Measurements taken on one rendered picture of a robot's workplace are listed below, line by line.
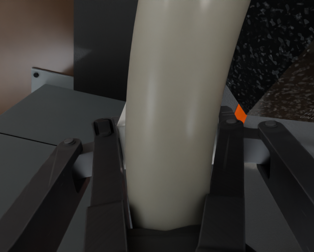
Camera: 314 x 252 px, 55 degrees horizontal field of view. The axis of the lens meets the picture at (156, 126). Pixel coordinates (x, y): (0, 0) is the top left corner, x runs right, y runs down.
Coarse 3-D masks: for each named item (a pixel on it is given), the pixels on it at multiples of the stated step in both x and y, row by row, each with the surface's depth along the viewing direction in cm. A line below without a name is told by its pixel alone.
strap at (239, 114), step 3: (237, 108) 110; (240, 108) 110; (237, 111) 111; (240, 111) 111; (243, 111) 111; (237, 114) 112; (240, 114) 111; (243, 114) 111; (237, 117) 112; (240, 117) 112; (243, 117) 112; (243, 120) 112
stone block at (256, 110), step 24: (264, 0) 31; (288, 0) 29; (312, 0) 26; (264, 24) 33; (288, 24) 30; (312, 24) 28; (240, 48) 39; (264, 48) 35; (288, 48) 32; (312, 48) 30; (240, 72) 43; (264, 72) 38; (288, 72) 34; (312, 72) 34; (240, 96) 46; (264, 96) 41; (288, 96) 40; (312, 96) 39; (312, 120) 46
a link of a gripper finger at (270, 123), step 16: (272, 128) 15; (272, 144) 13; (288, 144) 13; (272, 160) 13; (288, 160) 12; (304, 160) 12; (272, 176) 14; (288, 176) 12; (304, 176) 11; (272, 192) 14; (288, 192) 12; (304, 192) 10; (288, 208) 12; (304, 208) 10; (288, 224) 12; (304, 224) 10; (304, 240) 11
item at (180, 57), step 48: (144, 0) 8; (192, 0) 7; (240, 0) 7; (144, 48) 8; (192, 48) 8; (144, 96) 8; (192, 96) 8; (144, 144) 9; (192, 144) 9; (144, 192) 10; (192, 192) 10
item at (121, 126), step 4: (124, 108) 19; (124, 112) 18; (120, 116) 18; (124, 116) 17; (120, 120) 17; (124, 120) 17; (120, 124) 17; (124, 124) 16; (120, 128) 16; (124, 128) 16; (120, 132) 17; (124, 132) 17; (120, 136) 17; (124, 136) 17; (120, 140) 17; (124, 140) 17; (124, 144) 17; (124, 148) 17; (124, 152) 17; (124, 156) 17; (124, 160) 17; (124, 164) 18; (124, 168) 18
